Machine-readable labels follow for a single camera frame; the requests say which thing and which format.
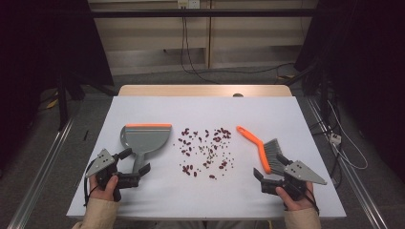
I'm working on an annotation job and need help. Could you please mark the person's left hand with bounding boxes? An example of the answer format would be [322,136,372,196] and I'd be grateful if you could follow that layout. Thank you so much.
[89,176,119,202]

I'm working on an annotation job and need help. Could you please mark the aluminium floor rail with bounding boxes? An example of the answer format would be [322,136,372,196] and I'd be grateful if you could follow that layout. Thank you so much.
[8,117,75,229]
[305,96,389,229]

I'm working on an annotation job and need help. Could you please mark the hand-held gripper black cable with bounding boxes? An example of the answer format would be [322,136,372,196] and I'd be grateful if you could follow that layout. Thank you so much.
[83,158,97,208]
[304,182,320,216]

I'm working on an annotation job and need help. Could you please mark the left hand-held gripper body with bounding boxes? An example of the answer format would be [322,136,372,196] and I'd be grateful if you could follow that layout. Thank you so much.
[85,148,140,191]

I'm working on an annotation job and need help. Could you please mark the white table cover sheet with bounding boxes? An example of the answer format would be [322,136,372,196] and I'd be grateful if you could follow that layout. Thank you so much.
[66,95,347,219]

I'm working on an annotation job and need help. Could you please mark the black curtain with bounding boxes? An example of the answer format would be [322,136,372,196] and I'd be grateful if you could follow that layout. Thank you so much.
[0,0,115,170]
[294,0,405,175]

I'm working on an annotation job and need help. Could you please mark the grey dustpan with orange edge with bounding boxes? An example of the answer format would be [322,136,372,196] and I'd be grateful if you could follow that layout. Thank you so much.
[119,123,173,175]

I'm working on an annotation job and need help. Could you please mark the black hanging cable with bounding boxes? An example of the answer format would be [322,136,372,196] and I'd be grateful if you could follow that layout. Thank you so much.
[180,15,222,85]

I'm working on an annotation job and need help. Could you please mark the red kidney beans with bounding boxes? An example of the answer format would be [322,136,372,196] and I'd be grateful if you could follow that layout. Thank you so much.
[176,127,233,180]

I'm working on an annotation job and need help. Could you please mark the orange brush with grey bristles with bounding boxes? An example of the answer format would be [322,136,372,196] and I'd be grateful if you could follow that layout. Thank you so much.
[236,125,288,176]

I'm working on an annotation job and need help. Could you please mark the white wall socket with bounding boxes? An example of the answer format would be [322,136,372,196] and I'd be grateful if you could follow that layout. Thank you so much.
[177,0,201,10]

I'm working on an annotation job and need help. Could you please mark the person's right hand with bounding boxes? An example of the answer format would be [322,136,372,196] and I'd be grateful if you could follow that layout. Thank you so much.
[275,182,314,212]

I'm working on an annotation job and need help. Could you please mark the right hand-held gripper black cable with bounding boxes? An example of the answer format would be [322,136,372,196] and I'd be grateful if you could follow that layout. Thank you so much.
[304,182,320,216]

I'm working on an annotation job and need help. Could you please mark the white cable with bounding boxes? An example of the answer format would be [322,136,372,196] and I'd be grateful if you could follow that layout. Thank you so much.
[328,99,369,171]

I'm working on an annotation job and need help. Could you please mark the black metal stand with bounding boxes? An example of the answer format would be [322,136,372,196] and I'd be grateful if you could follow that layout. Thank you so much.
[285,61,332,123]
[55,71,117,132]

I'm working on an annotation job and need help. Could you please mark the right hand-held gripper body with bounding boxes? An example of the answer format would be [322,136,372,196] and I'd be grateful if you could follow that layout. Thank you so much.
[261,160,328,201]

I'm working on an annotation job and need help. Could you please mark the black horizontal bar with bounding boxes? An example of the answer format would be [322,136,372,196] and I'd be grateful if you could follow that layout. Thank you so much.
[90,9,319,18]

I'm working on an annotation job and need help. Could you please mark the left hand-held gripper black cable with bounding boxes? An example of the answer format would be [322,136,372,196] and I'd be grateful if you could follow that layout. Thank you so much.
[83,158,97,208]

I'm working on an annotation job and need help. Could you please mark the wooden table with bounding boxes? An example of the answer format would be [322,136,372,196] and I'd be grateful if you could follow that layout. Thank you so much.
[117,84,293,97]

